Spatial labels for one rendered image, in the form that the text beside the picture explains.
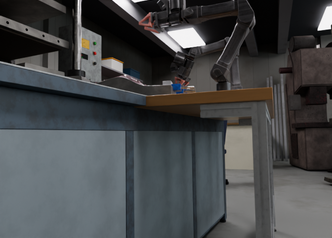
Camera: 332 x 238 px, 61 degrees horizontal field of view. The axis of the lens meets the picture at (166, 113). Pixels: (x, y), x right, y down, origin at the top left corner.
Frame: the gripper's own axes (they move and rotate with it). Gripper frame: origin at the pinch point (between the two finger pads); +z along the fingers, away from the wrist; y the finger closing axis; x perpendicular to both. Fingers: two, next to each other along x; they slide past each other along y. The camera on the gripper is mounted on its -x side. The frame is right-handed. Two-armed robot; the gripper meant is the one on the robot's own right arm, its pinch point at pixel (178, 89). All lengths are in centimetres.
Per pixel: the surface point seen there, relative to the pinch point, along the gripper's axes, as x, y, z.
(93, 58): -79, -4, 6
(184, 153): 31, 30, 27
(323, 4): 12, -437, -236
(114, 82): 5, 71, 5
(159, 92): 23, 66, 1
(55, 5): -88, 36, -19
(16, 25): -75, 65, 1
